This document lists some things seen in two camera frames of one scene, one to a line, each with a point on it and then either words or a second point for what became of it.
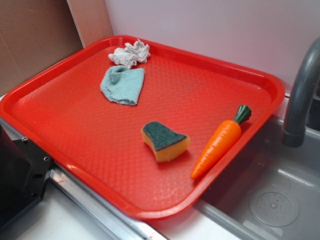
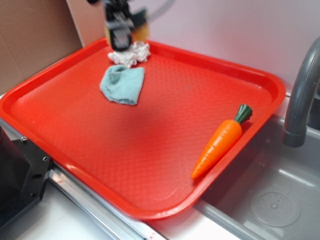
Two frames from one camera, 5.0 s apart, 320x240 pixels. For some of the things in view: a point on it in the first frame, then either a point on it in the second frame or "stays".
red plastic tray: [60, 111] stays
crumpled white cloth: [131, 54] stays
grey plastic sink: [268, 191] stays
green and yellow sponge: [167, 144] to [139, 25]
